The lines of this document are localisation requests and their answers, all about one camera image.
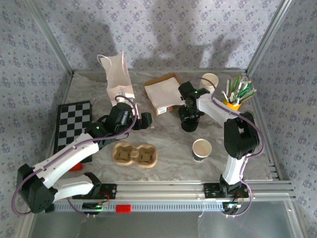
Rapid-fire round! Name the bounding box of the brown cardboard napkin box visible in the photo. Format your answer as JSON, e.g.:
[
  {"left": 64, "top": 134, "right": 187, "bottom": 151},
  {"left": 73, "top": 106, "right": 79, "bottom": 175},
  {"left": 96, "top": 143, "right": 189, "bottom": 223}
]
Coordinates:
[{"left": 143, "top": 73, "right": 185, "bottom": 116}]

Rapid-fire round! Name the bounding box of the brown pulp cup carrier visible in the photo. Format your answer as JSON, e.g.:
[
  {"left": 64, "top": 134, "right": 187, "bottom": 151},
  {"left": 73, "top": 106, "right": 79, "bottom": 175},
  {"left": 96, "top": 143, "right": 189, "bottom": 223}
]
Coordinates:
[{"left": 111, "top": 141, "right": 159, "bottom": 169}]

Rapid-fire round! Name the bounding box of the black paper coffee cup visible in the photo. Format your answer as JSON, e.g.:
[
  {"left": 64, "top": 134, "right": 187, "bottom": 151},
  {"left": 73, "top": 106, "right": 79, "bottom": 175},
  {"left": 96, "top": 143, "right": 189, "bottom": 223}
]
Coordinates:
[{"left": 192, "top": 138, "right": 213, "bottom": 162}]

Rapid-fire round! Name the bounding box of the white paper takeout bag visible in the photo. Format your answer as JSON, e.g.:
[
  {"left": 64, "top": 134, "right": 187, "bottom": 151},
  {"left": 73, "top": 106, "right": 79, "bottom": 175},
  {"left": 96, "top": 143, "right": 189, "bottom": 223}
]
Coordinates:
[{"left": 97, "top": 51, "right": 136, "bottom": 106}]

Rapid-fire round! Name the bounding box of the white napkin pile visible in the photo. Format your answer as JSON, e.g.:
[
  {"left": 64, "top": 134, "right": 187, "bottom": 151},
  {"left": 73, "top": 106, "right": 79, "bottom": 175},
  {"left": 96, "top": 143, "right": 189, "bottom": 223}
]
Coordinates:
[{"left": 144, "top": 76, "right": 183, "bottom": 111}]

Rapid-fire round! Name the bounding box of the stack of white paper cups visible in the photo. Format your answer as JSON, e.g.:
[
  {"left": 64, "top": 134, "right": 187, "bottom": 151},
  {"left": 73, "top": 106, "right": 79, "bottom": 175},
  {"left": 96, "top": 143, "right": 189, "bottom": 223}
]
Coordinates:
[{"left": 199, "top": 73, "right": 220, "bottom": 94}]

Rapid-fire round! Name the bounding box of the black and grey chessboard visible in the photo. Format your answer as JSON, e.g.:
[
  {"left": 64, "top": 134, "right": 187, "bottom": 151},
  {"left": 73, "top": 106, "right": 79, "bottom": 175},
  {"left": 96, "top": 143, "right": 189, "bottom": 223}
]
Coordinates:
[{"left": 53, "top": 100, "right": 94, "bottom": 164}]

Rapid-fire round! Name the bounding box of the green printed wrapped straw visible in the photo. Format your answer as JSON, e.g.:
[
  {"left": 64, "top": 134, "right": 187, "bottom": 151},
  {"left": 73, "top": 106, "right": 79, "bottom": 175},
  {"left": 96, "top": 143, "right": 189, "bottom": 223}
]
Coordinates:
[{"left": 229, "top": 75, "right": 242, "bottom": 100}]

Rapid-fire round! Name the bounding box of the brown paper wrapped straw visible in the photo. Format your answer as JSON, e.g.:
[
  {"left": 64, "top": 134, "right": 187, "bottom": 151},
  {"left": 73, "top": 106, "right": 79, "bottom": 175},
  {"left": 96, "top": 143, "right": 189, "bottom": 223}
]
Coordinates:
[{"left": 240, "top": 89, "right": 258, "bottom": 104}]

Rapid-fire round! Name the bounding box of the small circuit board with LED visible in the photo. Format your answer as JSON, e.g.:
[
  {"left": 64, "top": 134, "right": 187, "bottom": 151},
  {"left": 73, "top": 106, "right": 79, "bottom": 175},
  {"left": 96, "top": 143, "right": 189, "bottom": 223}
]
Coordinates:
[
  {"left": 82, "top": 202, "right": 109, "bottom": 212},
  {"left": 222, "top": 202, "right": 242, "bottom": 214}
]

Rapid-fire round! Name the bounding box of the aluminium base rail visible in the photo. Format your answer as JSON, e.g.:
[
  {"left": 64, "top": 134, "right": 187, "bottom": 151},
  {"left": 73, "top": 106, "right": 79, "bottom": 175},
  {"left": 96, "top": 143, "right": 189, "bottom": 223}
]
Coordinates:
[{"left": 53, "top": 180, "right": 297, "bottom": 200}]

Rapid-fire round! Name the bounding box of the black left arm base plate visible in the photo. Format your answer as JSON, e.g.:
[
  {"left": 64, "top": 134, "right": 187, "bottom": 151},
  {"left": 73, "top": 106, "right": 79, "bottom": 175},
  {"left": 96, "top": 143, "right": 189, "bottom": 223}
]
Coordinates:
[{"left": 71, "top": 182, "right": 117, "bottom": 200}]

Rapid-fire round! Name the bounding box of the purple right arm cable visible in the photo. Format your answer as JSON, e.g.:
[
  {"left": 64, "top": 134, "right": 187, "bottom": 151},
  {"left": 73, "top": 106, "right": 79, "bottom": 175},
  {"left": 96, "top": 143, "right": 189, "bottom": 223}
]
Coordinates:
[{"left": 184, "top": 77, "right": 265, "bottom": 219}]

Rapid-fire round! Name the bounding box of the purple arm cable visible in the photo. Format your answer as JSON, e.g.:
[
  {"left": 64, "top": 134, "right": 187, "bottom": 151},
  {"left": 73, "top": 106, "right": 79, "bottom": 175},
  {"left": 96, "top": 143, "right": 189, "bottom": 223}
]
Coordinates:
[
  {"left": 184, "top": 77, "right": 265, "bottom": 219},
  {"left": 11, "top": 98, "right": 139, "bottom": 219}
]

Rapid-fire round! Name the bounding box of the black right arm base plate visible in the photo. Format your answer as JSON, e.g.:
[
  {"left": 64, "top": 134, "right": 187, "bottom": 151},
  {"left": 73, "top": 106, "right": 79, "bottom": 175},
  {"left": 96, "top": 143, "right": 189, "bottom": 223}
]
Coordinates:
[{"left": 203, "top": 182, "right": 250, "bottom": 199}]

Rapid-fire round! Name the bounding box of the grey slotted cable duct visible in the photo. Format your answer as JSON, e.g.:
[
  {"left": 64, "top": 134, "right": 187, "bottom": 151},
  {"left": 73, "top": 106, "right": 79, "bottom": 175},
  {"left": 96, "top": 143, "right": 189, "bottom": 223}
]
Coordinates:
[{"left": 53, "top": 200, "right": 225, "bottom": 213}]

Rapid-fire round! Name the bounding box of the aluminium side rail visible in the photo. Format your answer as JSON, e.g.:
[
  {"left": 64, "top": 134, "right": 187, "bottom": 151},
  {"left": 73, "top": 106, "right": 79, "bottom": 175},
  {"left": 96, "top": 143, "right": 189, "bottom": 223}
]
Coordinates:
[{"left": 246, "top": 70, "right": 297, "bottom": 199}]

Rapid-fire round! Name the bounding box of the aluminium corner post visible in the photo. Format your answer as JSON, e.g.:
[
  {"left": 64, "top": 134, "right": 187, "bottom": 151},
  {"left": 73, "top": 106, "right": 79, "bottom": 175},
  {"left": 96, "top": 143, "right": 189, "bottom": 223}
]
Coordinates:
[
  {"left": 247, "top": 0, "right": 294, "bottom": 74},
  {"left": 26, "top": 0, "right": 75, "bottom": 75}
]

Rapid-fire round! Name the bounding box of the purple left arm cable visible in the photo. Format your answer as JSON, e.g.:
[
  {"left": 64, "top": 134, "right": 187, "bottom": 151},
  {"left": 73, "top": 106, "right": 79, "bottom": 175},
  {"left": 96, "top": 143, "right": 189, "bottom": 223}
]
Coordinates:
[{"left": 11, "top": 98, "right": 139, "bottom": 219}]

